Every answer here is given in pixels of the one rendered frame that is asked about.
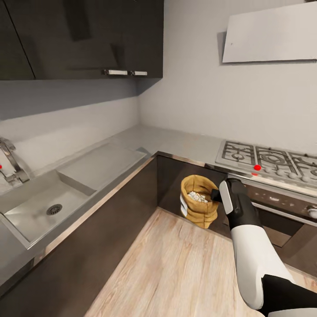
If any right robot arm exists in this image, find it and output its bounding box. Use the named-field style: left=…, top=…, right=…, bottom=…
left=211, top=177, right=317, bottom=317

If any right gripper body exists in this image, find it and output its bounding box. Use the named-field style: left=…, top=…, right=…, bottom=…
left=211, top=189, right=222, bottom=202

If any popcorn bag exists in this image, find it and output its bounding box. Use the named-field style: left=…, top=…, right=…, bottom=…
left=180, top=175, right=219, bottom=229

